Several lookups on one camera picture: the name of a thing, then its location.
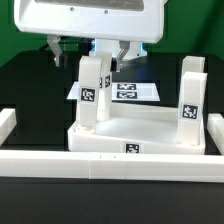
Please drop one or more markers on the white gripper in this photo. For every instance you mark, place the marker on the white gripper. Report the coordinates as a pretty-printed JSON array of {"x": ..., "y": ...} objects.
[{"x": 123, "y": 20}]

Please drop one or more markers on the white desk top tray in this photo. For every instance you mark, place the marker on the white desk top tray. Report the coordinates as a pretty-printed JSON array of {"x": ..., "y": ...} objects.
[{"x": 135, "y": 129}]

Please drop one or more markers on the white fiducial marker sheet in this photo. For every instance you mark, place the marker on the white fiducial marker sheet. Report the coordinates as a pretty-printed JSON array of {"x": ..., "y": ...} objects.
[{"x": 134, "y": 92}]

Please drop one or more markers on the white U-shaped fence frame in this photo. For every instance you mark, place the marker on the white U-shaped fence frame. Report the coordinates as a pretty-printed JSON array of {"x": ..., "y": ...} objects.
[{"x": 59, "y": 164}]

